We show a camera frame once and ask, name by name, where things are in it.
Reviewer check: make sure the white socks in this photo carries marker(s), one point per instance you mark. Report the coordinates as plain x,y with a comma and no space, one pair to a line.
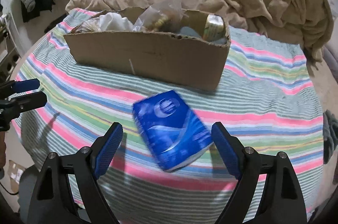
114,22

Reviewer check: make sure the clear crinkled plastic bag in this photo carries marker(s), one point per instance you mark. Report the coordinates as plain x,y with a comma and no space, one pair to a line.
91,25

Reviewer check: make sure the grey pillow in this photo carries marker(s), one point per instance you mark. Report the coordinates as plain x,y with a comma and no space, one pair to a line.
330,60

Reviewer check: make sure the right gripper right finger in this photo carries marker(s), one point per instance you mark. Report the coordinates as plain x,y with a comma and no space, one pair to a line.
282,199

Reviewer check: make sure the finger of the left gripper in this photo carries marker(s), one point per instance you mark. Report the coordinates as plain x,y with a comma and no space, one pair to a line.
28,102
26,85

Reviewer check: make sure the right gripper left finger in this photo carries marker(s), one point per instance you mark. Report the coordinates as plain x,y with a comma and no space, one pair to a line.
87,165

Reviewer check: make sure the brown cardboard box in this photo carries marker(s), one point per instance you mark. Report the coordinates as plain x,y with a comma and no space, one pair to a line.
164,56

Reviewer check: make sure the green yellow tissue pack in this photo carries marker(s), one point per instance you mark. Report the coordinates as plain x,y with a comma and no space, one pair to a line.
214,29

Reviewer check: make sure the clear plastic snack bag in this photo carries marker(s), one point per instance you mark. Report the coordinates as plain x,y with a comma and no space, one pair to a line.
164,16

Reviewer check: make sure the blue tissue pack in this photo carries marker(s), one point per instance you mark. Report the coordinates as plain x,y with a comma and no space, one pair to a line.
173,133

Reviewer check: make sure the striped colourful towel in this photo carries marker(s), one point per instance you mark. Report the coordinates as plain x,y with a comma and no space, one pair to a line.
265,98

